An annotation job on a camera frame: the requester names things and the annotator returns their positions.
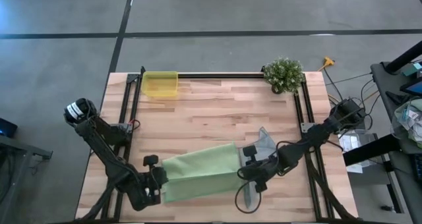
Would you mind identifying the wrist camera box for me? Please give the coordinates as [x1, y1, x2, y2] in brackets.
[255, 159, 274, 179]
[144, 176, 162, 195]

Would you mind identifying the black floor cable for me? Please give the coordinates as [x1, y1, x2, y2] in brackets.
[322, 67, 344, 101]

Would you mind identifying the black device with light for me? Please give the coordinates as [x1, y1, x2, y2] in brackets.
[0, 117, 18, 139]

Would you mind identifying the grey floor cable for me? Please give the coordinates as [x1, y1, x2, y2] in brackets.
[325, 72, 373, 86]

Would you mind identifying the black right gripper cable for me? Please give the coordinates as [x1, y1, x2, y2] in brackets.
[234, 179, 263, 215]

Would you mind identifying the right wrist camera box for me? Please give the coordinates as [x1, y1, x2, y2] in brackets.
[255, 159, 274, 179]

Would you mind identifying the white paper sheet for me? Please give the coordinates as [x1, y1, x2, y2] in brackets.
[346, 163, 364, 175]

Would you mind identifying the grey side table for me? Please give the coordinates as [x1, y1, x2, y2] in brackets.
[370, 41, 422, 224]

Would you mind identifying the clear bag of cloths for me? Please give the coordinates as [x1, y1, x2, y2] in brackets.
[390, 98, 422, 146]

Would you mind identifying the yellow plug on floor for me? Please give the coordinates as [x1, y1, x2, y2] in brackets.
[317, 55, 336, 72]

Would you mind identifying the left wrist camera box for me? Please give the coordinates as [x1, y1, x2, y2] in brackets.
[144, 176, 162, 195]

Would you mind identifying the yellow translucent plastic basket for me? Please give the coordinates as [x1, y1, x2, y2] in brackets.
[140, 70, 179, 98]

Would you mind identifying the teal box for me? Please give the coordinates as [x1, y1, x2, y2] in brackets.
[401, 61, 422, 77]

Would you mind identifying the black diagonal beam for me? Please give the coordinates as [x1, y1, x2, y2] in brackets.
[384, 41, 422, 74]
[342, 134, 402, 167]

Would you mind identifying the tablet with blue screen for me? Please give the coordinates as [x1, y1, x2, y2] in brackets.
[399, 80, 422, 98]

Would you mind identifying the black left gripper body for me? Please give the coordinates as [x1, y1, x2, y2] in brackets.
[141, 154, 169, 207]

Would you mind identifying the small potted green plant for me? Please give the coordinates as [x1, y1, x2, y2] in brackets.
[262, 56, 306, 96]

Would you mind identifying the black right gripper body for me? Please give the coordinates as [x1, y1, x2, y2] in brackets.
[242, 144, 281, 194]

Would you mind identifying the green microfiber towel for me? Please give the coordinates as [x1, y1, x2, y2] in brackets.
[161, 142, 245, 204]

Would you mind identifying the grey metal cart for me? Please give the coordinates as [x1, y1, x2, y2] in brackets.
[0, 134, 53, 224]

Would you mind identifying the clear plastic bin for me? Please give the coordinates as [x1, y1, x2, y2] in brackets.
[338, 128, 376, 174]

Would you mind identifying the grey microfiber towel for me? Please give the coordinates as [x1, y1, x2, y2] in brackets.
[239, 126, 278, 210]

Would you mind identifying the black aluminium table frame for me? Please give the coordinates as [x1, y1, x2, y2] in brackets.
[75, 65, 361, 223]

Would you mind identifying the black keyboard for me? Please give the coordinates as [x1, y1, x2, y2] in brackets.
[411, 153, 422, 185]

